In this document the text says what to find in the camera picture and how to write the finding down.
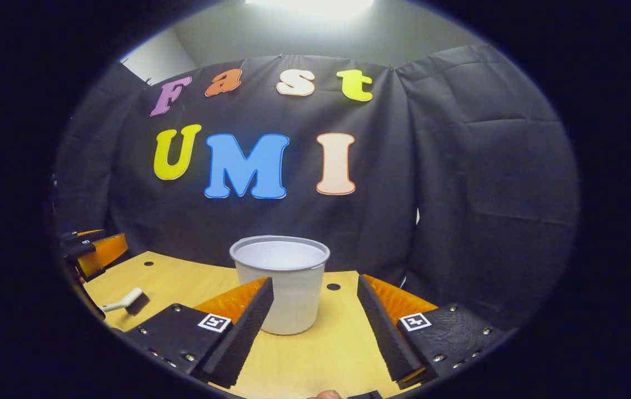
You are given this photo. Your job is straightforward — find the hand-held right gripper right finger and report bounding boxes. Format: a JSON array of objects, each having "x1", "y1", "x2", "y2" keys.
[{"x1": 357, "y1": 274, "x2": 516, "y2": 390}]

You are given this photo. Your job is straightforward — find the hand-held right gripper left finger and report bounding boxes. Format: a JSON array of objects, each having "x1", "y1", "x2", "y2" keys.
[{"x1": 121, "y1": 276, "x2": 274, "y2": 388}]

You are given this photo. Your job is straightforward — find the white garbage bin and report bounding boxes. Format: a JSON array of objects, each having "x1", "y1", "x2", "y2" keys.
[{"x1": 230, "y1": 236, "x2": 330, "y2": 336}]

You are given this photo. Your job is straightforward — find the wooden desktop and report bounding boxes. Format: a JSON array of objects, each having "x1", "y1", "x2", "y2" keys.
[{"x1": 83, "y1": 251, "x2": 421, "y2": 399}]

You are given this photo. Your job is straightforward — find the ceiling light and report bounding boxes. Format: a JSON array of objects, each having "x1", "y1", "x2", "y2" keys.
[{"x1": 246, "y1": 0, "x2": 374, "y2": 18}]

